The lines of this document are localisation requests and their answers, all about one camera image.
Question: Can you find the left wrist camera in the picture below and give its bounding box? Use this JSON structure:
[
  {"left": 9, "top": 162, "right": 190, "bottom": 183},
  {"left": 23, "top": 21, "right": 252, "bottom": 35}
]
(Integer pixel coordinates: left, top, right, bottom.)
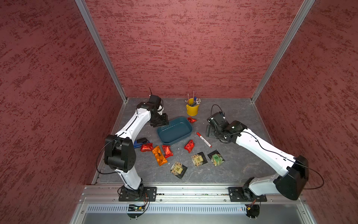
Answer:
[{"left": 148, "top": 94, "right": 162, "bottom": 106}]

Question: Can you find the red white marker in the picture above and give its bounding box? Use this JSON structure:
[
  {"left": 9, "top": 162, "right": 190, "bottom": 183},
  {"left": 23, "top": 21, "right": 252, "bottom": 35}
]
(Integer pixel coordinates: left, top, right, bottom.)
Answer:
[{"left": 196, "top": 132, "right": 212, "bottom": 147}]

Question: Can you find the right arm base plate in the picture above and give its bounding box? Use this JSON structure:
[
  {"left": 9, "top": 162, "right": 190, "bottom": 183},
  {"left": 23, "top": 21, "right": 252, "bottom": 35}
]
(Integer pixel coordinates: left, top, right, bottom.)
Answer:
[{"left": 228, "top": 187, "right": 267, "bottom": 203}]

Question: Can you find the aluminium front rail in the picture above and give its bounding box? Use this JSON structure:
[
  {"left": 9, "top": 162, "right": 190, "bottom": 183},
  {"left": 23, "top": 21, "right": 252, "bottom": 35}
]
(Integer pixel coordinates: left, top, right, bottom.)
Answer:
[{"left": 79, "top": 183, "right": 306, "bottom": 205}]

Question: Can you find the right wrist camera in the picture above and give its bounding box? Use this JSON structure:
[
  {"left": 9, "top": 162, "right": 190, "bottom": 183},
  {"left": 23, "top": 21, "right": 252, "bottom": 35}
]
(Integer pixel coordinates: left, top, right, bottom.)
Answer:
[{"left": 207, "top": 112, "right": 226, "bottom": 126}]

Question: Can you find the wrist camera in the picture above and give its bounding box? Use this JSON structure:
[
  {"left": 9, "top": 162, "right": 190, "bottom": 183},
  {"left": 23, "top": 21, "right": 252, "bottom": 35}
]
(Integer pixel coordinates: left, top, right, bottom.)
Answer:
[
  {"left": 148, "top": 94, "right": 162, "bottom": 106},
  {"left": 207, "top": 112, "right": 226, "bottom": 126}
]

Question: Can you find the yellow pen cup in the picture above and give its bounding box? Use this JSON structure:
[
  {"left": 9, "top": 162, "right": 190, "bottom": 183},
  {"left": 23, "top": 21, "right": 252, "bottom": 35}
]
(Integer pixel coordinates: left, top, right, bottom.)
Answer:
[{"left": 186, "top": 98, "right": 199, "bottom": 116}]

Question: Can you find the black yellow tea pouch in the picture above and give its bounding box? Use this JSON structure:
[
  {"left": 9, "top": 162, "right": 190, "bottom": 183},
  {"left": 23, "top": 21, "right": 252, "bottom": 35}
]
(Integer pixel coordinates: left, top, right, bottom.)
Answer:
[
  {"left": 191, "top": 152, "right": 208, "bottom": 167},
  {"left": 170, "top": 162, "right": 187, "bottom": 179}
]

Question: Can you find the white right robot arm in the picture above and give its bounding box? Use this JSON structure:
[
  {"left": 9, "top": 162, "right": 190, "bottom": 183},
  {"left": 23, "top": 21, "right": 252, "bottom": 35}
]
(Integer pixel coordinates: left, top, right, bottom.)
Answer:
[{"left": 208, "top": 118, "right": 309, "bottom": 202}]

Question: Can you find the black green tea pouch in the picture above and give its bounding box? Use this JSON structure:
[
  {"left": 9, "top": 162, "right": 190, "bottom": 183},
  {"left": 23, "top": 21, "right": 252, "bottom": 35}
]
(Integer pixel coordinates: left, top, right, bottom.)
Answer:
[{"left": 208, "top": 150, "right": 225, "bottom": 167}]

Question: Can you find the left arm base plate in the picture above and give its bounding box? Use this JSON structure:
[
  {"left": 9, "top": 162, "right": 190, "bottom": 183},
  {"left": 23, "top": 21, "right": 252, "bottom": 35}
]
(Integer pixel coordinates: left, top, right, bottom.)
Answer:
[{"left": 117, "top": 185, "right": 157, "bottom": 202}]

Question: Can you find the red foil tea bag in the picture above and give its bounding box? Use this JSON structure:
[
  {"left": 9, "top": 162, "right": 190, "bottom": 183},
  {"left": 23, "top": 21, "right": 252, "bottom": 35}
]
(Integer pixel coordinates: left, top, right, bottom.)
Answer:
[
  {"left": 184, "top": 140, "right": 195, "bottom": 153},
  {"left": 140, "top": 143, "right": 154, "bottom": 152},
  {"left": 162, "top": 145, "right": 173, "bottom": 158}
]

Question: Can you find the small red tea bag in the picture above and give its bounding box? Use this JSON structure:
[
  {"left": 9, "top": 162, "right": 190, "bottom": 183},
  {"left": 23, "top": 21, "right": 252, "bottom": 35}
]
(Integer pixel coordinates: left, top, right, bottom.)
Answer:
[{"left": 187, "top": 117, "right": 197, "bottom": 124}]

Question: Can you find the teal plastic storage box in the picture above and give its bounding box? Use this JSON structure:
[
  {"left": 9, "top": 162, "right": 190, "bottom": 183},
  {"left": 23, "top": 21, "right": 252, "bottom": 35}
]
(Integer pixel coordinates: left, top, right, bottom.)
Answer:
[{"left": 157, "top": 116, "right": 193, "bottom": 145}]

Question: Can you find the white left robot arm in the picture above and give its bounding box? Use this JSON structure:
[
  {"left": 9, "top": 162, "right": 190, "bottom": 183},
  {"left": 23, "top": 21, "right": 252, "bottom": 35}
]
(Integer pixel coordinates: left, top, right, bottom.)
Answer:
[{"left": 103, "top": 100, "right": 169, "bottom": 200}]

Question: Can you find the orange foil tea bag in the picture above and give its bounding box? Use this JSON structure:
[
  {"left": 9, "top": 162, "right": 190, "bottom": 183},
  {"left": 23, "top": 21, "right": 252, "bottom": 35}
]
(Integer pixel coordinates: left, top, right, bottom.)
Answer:
[{"left": 152, "top": 146, "right": 167, "bottom": 166}]

